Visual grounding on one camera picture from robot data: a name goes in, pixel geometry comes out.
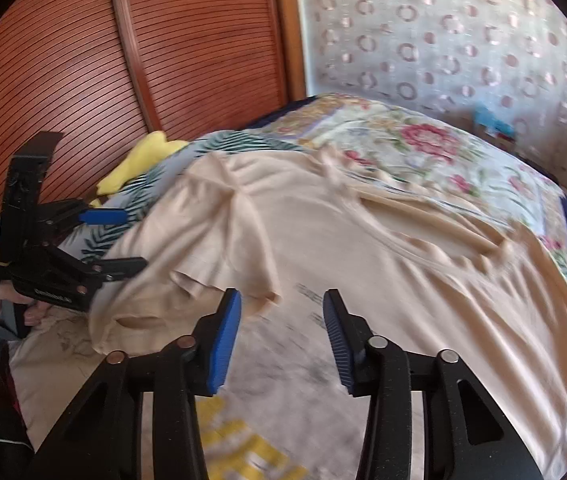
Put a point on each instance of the wooden headboard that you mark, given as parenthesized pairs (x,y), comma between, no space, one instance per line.
(163,60)

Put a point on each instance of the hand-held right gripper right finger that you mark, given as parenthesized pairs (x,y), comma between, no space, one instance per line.
(338,345)

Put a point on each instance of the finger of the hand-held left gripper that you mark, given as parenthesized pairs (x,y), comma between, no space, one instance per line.
(103,216)
(123,266)

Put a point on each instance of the circle-patterned curtain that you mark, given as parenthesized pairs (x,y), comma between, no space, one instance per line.
(413,35)

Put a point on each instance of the beige shirt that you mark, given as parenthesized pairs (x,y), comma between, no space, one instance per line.
(363,260)

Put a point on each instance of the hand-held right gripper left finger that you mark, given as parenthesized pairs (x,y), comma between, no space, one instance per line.
(223,345)

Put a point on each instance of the white printed cloth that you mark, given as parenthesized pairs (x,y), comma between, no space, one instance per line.
(288,375)

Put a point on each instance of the yellow plush toy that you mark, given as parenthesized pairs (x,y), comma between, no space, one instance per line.
(148,152)

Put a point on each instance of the blue bag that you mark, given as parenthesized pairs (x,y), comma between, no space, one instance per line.
(486,117)

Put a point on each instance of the floral blanket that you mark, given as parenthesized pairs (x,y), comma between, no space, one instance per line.
(413,130)

